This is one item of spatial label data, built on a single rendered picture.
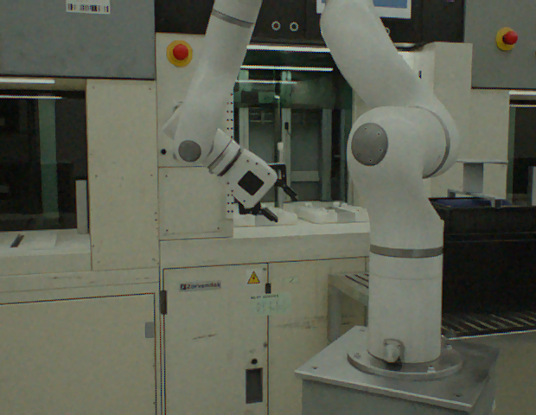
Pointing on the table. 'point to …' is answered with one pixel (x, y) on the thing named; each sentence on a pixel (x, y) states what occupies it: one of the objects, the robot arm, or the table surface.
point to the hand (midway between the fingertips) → (282, 205)
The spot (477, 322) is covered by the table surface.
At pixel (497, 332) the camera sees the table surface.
